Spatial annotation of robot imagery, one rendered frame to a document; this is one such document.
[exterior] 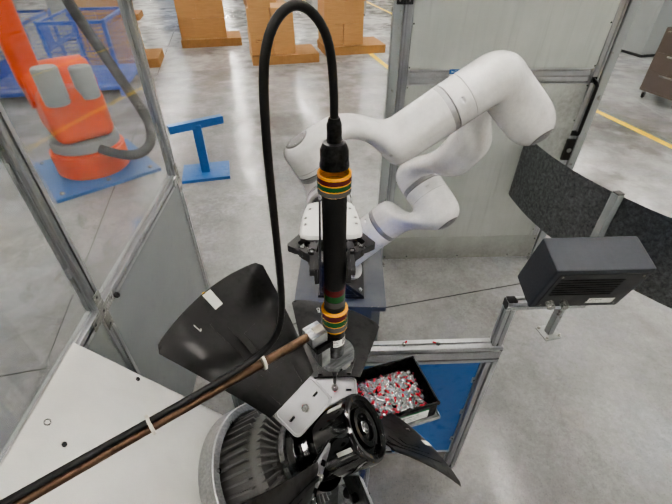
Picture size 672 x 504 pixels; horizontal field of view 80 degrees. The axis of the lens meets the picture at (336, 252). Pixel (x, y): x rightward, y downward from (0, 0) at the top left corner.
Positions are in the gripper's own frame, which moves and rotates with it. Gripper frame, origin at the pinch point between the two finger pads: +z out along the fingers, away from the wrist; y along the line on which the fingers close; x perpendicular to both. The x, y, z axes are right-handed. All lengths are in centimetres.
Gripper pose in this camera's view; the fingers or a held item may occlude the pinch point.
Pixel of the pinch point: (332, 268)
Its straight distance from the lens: 59.7
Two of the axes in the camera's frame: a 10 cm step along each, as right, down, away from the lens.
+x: 0.0, -7.8, -6.2
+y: -10.0, 0.2, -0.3
